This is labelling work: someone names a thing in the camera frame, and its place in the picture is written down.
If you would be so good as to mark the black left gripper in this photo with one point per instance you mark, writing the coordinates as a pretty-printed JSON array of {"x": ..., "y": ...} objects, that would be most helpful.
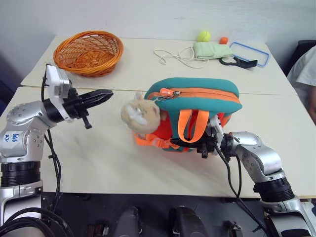
[{"x": 74, "y": 105}]

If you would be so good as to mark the black chair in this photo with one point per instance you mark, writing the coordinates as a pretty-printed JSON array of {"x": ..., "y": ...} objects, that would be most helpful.
[{"x": 296, "y": 53}]

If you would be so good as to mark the person in white shirt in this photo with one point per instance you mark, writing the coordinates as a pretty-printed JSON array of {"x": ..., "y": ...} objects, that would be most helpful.
[{"x": 304, "y": 71}]

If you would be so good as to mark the light green cloth pouch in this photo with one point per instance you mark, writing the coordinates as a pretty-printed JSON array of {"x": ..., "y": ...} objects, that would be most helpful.
[{"x": 212, "y": 50}]

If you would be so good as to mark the orange and teal backpack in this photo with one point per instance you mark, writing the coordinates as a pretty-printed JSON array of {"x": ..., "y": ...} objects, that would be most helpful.
[{"x": 197, "y": 98}]

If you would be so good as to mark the blue-rimmed clear container lid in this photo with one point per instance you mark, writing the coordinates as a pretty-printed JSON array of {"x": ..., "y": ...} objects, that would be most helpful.
[{"x": 264, "y": 55}]

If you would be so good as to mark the yellow-green tennis ball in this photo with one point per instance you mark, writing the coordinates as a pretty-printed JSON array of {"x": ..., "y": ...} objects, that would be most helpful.
[{"x": 204, "y": 36}]

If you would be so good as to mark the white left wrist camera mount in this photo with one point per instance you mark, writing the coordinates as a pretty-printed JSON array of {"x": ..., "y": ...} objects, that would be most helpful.
[{"x": 56, "y": 79}]

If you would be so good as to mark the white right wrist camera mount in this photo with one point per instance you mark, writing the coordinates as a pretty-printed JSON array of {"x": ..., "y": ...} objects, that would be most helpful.
[{"x": 217, "y": 124}]

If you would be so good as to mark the beige hamster plush toy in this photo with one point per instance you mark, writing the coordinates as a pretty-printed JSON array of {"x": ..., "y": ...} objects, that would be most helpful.
[{"x": 140, "y": 114}]

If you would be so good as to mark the dark rounded shape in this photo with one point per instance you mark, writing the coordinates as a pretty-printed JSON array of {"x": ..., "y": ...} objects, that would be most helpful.
[
  {"x": 187, "y": 222},
  {"x": 129, "y": 222}
]

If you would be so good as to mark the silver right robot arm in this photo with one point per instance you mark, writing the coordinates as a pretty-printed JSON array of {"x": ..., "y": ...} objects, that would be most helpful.
[{"x": 261, "y": 158}]

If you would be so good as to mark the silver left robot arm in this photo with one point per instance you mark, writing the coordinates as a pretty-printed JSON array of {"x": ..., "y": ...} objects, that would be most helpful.
[{"x": 24, "y": 128}]

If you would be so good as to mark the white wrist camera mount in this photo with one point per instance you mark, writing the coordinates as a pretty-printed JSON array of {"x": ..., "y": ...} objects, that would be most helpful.
[
  {"x": 56, "y": 79},
  {"x": 217, "y": 124}
]

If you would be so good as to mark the black plastic opener tool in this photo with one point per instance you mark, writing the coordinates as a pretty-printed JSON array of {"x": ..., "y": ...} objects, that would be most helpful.
[{"x": 243, "y": 63}]

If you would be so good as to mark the small orange object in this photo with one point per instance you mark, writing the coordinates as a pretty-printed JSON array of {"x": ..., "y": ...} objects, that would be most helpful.
[{"x": 224, "y": 40}]

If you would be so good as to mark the orange wicker basket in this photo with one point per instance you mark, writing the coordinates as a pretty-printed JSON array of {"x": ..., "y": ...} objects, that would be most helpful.
[{"x": 86, "y": 53}]

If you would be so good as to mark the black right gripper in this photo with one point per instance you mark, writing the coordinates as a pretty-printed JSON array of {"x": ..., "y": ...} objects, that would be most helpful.
[{"x": 209, "y": 144}]

